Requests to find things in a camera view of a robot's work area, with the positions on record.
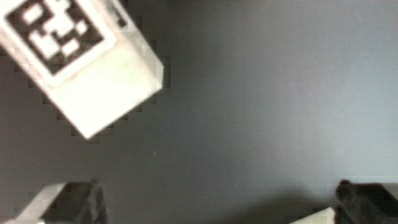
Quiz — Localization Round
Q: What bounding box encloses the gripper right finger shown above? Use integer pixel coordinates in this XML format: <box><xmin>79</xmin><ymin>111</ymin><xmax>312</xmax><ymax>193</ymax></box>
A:
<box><xmin>290</xmin><ymin>179</ymin><xmax>398</xmax><ymax>224</ymax></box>

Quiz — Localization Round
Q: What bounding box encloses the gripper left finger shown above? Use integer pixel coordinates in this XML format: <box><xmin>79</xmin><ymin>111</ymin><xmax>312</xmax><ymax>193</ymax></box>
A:
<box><xmin>11</xmin><ymin>181</ymin><xmax>109</xmax><ymax>224</ymax></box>

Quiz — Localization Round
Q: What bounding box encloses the white table leg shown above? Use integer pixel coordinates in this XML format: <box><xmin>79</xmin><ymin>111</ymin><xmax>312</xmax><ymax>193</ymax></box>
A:
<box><xmin>0</xmin><ymin>0</ymin><xmax>164</xmax><ymax>138</ymax></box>

